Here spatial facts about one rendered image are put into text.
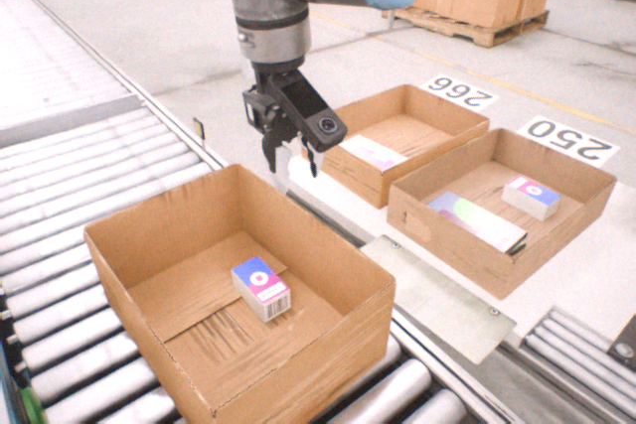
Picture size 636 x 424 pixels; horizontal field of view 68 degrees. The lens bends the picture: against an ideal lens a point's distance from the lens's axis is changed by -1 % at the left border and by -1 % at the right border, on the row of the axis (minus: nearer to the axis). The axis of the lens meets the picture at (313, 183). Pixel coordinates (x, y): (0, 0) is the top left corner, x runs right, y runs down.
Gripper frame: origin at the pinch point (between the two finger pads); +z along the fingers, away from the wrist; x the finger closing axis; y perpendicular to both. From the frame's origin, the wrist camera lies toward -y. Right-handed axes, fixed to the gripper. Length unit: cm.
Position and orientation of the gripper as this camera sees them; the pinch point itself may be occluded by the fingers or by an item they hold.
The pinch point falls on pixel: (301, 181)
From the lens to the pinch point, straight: 72.1
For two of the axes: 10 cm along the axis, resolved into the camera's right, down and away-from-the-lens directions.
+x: -7.9, 4.3, -4.3
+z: 0.8, 7.8, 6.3
